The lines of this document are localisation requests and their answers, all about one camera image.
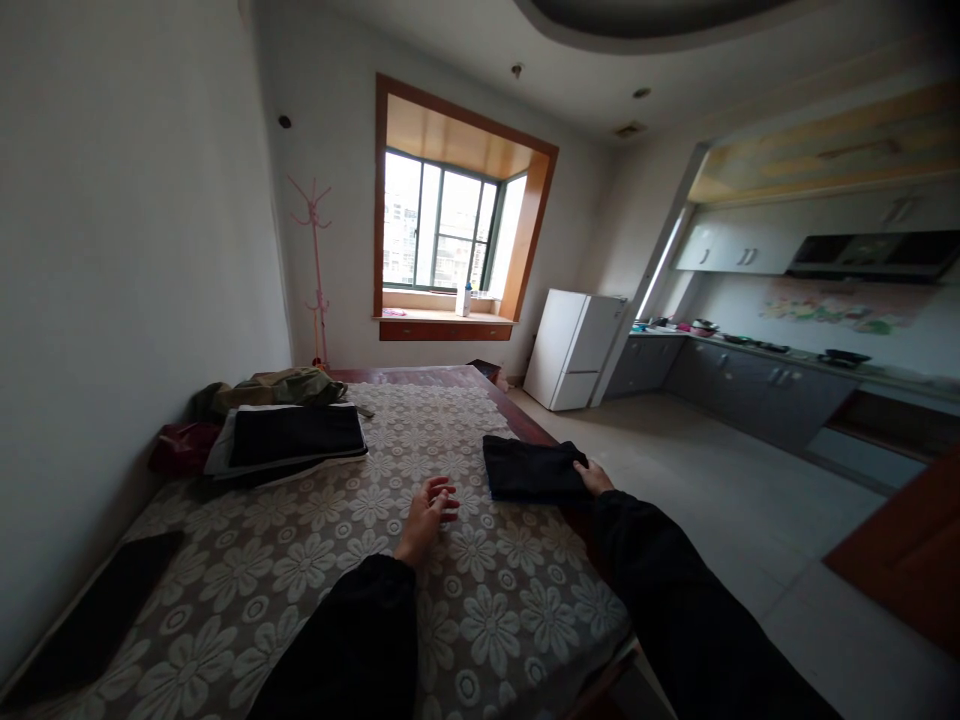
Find white refrigerator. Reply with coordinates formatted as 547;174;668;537
522;288;630;412

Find dark red bag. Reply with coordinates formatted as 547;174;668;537
147;421;223;477

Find grey kitchen counter cabinets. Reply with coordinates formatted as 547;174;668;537
604;317;960;496

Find stack of folded dark clothes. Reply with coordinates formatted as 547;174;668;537
203;402;370;487

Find person's left hand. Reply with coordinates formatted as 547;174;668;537
393;476;461;570

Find white wall cabinets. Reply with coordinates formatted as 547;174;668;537
674;196;960;277

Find floral lace tablecloth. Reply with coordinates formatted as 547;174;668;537
22;381;633;720

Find wood framed bay window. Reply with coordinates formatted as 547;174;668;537
372;72;560;343

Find black range hood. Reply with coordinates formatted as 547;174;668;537
784;229;960;286

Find pink coat rack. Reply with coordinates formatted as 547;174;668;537
287;175;334;370

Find brown wooden door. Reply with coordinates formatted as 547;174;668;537
821;442;960;661

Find olive green garment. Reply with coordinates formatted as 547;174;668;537
191;366;375;420

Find dark flat cloth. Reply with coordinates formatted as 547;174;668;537
0;530;187;712

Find person's right hand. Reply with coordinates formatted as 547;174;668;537
573;458;617;500

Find black garment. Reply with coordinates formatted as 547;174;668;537
481;434;592;508

